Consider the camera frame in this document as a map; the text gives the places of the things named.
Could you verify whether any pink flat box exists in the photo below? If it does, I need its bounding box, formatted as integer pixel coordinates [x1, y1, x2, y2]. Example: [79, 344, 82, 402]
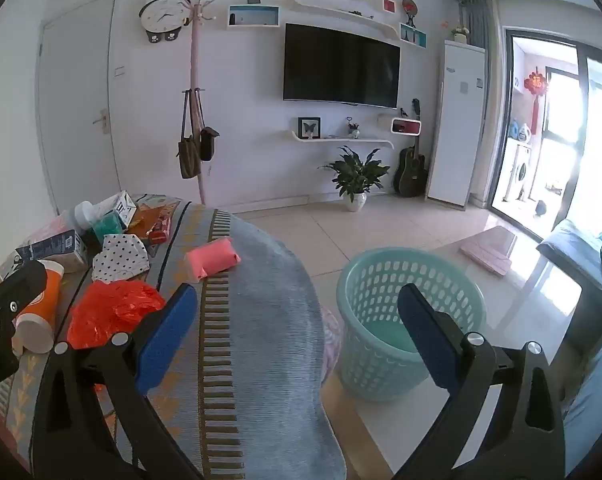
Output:
[459, 240, 514, 277]

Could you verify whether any teal box shelf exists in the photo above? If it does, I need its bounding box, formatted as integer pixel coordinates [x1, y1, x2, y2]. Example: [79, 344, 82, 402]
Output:
[400, 23, 428, 47]

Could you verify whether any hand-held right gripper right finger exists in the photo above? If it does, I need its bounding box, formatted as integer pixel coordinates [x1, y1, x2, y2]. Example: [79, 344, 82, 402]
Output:
[396, 282, 566, 480]

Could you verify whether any panda wall clock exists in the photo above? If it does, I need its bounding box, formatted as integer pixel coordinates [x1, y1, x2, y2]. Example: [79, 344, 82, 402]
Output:
[139, 0, 190, 43]

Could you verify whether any blue cushion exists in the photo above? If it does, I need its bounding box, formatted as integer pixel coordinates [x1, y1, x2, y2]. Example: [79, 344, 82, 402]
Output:
[563, 332, 602, 476]

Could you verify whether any teal plastic basket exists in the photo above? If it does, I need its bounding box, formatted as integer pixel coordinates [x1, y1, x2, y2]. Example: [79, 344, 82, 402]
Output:
[337, 247, 488, 402]

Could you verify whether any black guitar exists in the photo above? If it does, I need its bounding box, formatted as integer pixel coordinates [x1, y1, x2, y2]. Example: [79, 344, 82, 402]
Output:
[394, 132, 428, 197]

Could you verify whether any pink coat rack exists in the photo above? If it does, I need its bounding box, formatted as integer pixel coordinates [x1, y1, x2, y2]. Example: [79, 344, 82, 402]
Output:
[181, 0, 232, 206]

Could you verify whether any potted green plant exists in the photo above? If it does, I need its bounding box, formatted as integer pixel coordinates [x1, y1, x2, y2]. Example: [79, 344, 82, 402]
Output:
[319, 146, 390, 212]

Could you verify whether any white plastic bottle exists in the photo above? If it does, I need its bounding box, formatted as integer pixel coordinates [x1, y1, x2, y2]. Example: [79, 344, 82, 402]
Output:
[61, 201, 96, 233]

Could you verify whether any white carton with black print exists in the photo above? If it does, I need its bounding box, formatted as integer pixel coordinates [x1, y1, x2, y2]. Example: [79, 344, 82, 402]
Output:
[93, 190, 138, 226]

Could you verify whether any orange wrapper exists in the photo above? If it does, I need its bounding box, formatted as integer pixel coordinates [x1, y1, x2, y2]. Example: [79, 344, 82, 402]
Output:
[128, 202, 174, 238]

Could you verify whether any white washing machine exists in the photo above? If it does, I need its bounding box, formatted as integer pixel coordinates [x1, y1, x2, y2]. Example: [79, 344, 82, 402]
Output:
[501, 142, 532, 203]

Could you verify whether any orange paper cup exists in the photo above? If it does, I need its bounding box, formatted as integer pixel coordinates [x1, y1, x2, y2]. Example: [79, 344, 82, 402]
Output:
[12, 260, 65, 355]

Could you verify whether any red knot ornament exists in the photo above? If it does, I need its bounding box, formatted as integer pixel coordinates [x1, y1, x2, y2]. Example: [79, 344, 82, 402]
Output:
[524, 71, 546, 133]

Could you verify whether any short wavy white wall shelf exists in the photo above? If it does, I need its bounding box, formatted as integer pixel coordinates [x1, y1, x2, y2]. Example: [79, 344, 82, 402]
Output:
[287, 130, 395, 150]

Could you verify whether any blue tissue pack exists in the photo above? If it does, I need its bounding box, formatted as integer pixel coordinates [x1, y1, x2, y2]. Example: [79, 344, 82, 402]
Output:
[15, 230, 89, 273]

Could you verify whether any black television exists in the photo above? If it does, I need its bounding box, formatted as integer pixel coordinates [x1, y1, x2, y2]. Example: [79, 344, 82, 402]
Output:
[283, 23, 402, 109]

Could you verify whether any polka dot face mask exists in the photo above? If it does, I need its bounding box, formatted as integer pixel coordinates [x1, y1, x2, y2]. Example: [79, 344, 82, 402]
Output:
[91, 233, 150, 283]

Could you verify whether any red plastic bag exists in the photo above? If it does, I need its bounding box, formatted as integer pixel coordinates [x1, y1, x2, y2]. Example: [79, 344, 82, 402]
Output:
[67, 280, 166, 351]

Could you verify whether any teal packet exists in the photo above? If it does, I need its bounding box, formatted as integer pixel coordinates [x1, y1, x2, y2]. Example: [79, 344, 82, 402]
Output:
[91, 212, 126, 243]

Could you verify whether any blue grey sofa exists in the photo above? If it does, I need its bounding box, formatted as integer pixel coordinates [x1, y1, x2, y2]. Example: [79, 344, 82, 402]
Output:
[536, 219, 602, 336]

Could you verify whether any white door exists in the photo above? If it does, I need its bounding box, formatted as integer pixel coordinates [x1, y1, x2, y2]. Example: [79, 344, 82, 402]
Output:
[37, 0, 124, 216]

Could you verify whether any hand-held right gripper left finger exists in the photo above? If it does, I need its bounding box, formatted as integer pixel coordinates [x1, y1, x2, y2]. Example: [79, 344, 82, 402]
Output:
[31, 282, 204, 480]

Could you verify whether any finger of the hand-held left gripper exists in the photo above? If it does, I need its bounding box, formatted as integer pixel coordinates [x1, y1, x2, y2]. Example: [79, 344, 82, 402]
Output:
[0, 259, 49, 341]

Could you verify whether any red and white box shelf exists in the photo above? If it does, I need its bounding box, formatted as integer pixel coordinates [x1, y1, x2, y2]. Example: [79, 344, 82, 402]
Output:
[378, 114, 422, 136]

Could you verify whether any small black bag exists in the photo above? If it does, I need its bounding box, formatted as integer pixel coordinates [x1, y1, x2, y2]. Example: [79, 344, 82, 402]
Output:
[199, 90, 220, 162]

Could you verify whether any brown tote bag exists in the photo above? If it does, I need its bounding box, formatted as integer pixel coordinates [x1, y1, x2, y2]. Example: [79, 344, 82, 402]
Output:
[177, 89, 202, 180]

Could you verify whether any pink pouch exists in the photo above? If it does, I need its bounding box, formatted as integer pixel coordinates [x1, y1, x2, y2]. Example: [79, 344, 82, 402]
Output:
[183, 237, 242, 282]

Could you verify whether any sliding glass door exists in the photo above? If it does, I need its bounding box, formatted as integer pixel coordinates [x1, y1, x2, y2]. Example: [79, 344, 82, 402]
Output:
[488, 27, 602, 241]

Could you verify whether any grey curtain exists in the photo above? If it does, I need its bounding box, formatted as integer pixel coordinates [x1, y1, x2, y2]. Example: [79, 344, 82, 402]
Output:
[458, 0, 496, 48]

